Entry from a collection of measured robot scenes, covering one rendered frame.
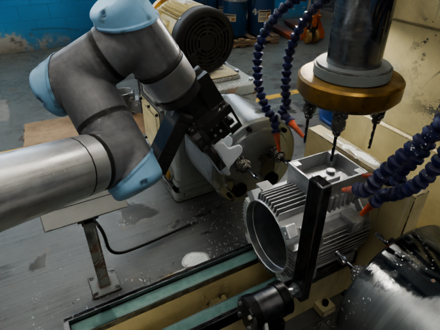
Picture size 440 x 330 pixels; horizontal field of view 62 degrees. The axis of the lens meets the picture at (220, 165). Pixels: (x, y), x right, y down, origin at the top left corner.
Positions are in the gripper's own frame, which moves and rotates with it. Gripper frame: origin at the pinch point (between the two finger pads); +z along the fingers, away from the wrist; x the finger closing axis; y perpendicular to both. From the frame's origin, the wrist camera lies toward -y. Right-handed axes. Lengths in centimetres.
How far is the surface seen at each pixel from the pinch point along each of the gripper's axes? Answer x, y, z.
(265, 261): -6.3, -4.7, 22.9
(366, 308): -31.2, 2.3, 9.4
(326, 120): 131, 96, 154
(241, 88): 37.0, 22.4, 14.5
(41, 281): 25, -51, 12
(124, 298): 0.0, -31.0, 9.4
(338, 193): -11.1, 14.8, 13.9
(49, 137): 233, -73, 75
